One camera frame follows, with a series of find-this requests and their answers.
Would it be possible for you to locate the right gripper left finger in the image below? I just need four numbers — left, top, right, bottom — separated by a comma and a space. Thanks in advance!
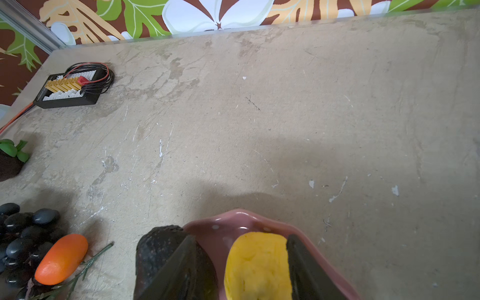
139, 236, 196, 300

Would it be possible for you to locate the dark avocado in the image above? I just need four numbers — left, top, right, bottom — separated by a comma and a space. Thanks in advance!
133, 225, 219, 300

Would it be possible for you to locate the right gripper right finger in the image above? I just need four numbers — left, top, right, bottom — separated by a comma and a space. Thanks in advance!
286, 234, 347, 300

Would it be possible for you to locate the black grape bunch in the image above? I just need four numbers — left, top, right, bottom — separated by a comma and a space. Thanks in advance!
1, 202, 66, 300

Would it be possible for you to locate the yellow pear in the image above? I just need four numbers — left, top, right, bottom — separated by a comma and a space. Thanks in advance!
224, 232, 292, 300

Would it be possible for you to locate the pink dotted plate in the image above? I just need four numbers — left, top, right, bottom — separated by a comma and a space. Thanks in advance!
182, 209, 363, 300

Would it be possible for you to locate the upper orange kumquat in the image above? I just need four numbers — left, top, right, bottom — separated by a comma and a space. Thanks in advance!
34, 234, 88, 286

